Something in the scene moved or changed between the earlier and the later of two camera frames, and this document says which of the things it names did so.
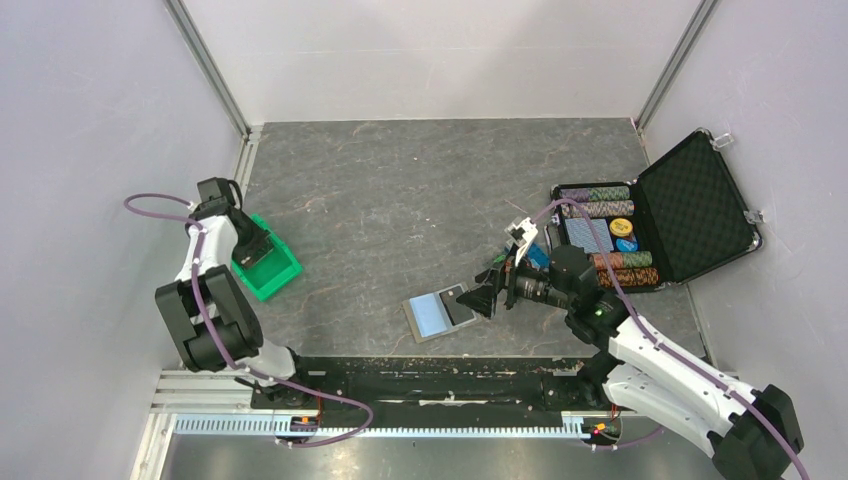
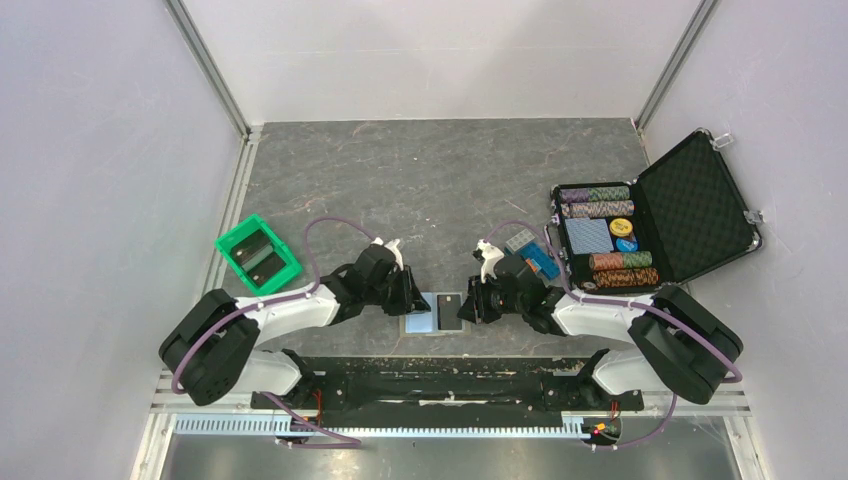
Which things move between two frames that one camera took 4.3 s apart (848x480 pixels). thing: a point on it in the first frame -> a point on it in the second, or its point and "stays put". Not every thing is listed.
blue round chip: (625, 245) stays put
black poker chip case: (681, 218) stays put
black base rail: (518, 384) stays put
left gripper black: (258, 240) -> (410, 299)
